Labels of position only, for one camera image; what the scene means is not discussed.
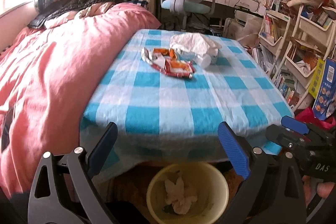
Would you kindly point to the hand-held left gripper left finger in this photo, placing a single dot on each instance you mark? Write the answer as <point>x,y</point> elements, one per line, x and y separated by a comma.
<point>103,145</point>

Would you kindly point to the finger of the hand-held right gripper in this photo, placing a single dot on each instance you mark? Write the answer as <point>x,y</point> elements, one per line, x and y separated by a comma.
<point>281,137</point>
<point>295,125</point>

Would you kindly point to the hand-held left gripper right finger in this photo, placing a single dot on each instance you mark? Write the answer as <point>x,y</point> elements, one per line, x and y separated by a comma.
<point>233,150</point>

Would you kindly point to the yellow trash bin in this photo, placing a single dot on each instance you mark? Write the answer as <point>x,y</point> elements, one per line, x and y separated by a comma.
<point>210,192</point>

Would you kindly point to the large white tissue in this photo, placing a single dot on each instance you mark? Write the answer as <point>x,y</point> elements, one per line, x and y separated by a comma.
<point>189,41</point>

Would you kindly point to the person's right hand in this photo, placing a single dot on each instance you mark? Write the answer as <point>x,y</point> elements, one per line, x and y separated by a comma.
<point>323,188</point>

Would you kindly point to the red fabric bag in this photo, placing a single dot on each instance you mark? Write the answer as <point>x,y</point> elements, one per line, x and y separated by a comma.
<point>304,115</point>

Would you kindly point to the row of colourful low books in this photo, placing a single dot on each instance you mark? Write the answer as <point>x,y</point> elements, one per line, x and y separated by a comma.
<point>286,90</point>

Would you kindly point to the blue yellow cardboard box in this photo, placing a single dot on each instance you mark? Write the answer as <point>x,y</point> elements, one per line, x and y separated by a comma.
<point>325,87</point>

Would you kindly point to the white tiered book rack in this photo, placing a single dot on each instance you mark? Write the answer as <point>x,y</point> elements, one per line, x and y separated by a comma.
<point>302,66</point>
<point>273,41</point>

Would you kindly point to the row of dark spined books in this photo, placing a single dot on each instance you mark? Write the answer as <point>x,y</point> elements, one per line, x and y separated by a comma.
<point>307,58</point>

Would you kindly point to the blue checkered tablecloth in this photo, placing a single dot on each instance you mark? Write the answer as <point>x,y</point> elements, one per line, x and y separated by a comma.
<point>170,103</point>

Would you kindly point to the pink duvet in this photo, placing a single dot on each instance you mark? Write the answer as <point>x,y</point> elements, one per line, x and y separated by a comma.
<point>52,82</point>

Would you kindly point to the red orange snack wrapper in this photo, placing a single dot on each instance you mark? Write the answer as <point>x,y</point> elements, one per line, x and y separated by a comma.
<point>176,67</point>

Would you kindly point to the row of upright thin books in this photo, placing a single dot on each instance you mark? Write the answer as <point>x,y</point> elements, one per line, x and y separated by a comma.
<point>270,27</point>

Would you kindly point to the clear plastic bag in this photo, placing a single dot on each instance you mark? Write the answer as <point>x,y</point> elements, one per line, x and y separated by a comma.
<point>252,29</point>

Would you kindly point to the orange silver snack wrapper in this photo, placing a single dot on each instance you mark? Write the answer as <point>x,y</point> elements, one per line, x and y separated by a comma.
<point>155,53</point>

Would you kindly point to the white printer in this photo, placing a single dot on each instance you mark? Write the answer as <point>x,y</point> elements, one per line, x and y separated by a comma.
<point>244,16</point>

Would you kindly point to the black shiny jacket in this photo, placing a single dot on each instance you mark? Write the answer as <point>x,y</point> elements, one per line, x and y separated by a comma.
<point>78,1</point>

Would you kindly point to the dark blue checked cloth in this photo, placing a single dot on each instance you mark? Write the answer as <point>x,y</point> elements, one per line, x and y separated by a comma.
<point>139,2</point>

